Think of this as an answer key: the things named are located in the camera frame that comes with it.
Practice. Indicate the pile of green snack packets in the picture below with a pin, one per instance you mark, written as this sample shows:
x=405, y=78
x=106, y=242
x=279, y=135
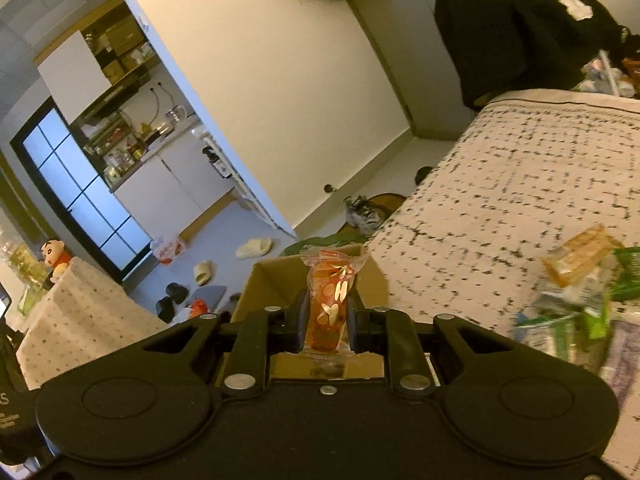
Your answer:
x=575, y=320

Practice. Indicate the black slipper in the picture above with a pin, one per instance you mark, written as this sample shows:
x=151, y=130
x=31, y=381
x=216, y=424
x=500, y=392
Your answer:
x=165, y=309
x=176, y=293

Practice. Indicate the green cloth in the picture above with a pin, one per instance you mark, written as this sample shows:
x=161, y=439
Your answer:
x=320, y=242

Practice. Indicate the grey floor mat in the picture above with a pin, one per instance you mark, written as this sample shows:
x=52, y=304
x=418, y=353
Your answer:
x=210, y=296

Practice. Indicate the metal kettle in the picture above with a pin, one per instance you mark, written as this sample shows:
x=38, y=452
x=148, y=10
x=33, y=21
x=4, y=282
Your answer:
x=176, y=113

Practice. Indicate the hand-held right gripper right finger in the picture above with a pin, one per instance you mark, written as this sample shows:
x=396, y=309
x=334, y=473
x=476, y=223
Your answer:
x=356, y=321

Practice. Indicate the cartoon boy doll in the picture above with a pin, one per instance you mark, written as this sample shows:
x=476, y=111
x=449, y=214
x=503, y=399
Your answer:
x=56, y=257

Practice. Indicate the dotted cloth covered table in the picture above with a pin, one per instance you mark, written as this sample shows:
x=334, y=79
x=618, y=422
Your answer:
x=85, y=310

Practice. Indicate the black-framed glass window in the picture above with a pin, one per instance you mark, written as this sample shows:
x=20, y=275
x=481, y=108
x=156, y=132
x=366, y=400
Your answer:
x=75, y=195

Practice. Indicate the red gold-print snack packet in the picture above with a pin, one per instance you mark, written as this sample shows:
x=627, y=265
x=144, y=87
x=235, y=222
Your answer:
x=327, y=300

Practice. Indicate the white kitchen counter cabinet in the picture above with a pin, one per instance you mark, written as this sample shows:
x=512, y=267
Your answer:
x=165, y=185

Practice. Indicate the white wall cabinet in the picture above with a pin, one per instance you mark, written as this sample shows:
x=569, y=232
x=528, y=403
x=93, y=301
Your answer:
x=75, y=75

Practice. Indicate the brown cardboard box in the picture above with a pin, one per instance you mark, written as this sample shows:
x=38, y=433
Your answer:
x=280, y=280

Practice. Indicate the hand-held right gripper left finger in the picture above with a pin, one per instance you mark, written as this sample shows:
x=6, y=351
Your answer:
x=302, y=321

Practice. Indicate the black hanging coat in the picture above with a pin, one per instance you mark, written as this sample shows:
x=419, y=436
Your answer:
x=510, y=35

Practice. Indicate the dash-patterned cream bedspread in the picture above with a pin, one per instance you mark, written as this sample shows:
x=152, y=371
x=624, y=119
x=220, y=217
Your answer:
x=500, y=200

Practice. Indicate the beige slipper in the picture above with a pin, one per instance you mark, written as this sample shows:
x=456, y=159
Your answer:
x=254, y=248
x=203, y=273

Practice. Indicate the yellow wafer snack packet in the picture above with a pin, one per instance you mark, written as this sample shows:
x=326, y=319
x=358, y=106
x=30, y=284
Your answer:
x=575, y=255

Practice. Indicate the shelf of cardboard boxes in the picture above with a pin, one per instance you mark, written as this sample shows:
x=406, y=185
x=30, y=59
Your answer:
x=120, y=40

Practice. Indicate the red and white plastic bag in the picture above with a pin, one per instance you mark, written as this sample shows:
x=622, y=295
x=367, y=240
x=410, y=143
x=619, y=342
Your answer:
x=170, y=250

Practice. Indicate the grey sneakers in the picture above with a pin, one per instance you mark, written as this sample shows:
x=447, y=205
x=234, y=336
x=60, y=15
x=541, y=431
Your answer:
x=365, y=215

